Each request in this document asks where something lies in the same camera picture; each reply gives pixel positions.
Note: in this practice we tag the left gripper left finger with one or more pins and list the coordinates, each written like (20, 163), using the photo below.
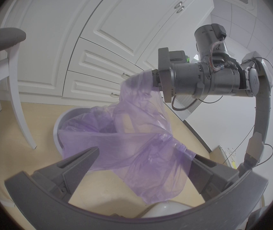
(79, 169)

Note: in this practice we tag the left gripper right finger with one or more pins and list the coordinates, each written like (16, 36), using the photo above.
(213, 176)

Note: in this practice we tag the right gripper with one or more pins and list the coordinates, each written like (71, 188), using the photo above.
(186, 80)

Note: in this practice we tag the purple plastic bag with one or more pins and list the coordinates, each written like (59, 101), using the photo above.
(139, 152)

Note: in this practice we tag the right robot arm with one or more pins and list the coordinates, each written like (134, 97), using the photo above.
(210, 42)

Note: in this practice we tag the white trash bin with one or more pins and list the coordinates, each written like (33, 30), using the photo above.
(57, 133)

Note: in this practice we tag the grey and white chair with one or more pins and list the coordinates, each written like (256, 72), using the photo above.
(14, 85)

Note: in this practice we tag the white wardrobe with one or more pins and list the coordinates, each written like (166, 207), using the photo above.
(55, 32)

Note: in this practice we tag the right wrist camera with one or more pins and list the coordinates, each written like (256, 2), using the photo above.
(178, 56)

